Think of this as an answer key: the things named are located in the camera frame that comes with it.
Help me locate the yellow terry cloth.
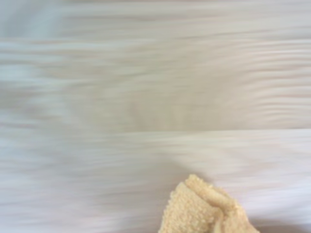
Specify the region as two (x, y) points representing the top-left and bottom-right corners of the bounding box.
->
(157, 174), (260, 233)

